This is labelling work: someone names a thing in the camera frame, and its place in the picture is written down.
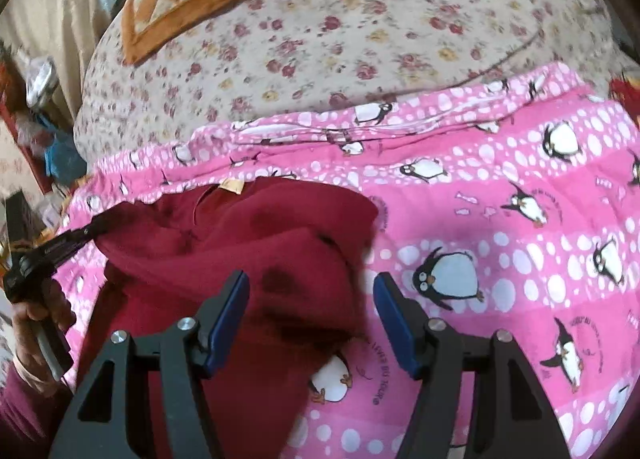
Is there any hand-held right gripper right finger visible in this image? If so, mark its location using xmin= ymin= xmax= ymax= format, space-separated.
xmin=372 ymin=273 xmax=573 ymax=459

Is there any dark red garment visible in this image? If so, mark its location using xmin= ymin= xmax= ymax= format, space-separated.
xmin=75 ymin=178 xmax=381 ymax=459

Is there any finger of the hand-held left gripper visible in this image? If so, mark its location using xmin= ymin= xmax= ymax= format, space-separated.
xmin=42 ymin=216 xmax=111 ymax=265

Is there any blue plastic bag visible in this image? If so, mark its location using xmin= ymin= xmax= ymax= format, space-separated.
xmin=42 ymin=131 xmax=88 ymax=180

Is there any person's left forearm maroon sleeve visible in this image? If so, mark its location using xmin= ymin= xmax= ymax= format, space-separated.
xmin=0 ymin=364 xmax=81 ymax=459

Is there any person's left hand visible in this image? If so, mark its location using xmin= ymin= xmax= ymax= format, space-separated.
xmin=11 ymin=284 xmax=77 ymax=392

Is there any red cloth item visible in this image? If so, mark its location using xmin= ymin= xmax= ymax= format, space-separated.
xmin=607 ymin=71 xmax=640 ymax=114

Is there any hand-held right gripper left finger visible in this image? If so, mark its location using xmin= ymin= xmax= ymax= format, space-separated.
xmin=47 ymin=270 xmax=251 ymax=459

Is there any beige curtain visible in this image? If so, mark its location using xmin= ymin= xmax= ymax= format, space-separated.
xmin=0 ymin=0 xmax=121 ymax=130

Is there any pink penguin print blanket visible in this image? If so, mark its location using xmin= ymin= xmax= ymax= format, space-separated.
xmin=50 ymin=61 xmax=640 ymax=459

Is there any dark box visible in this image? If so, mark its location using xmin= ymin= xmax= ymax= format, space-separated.
xmin=4 ymin=191 xmax=36 ymax=242

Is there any white plastic bag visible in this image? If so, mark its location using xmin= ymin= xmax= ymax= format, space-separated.
xmin=25 ymin=56 xmax=58 ymax=107

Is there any floral bed sheet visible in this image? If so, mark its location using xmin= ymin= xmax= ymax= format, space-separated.
xmin=72 ymin=0 xmax=626 ymax=174

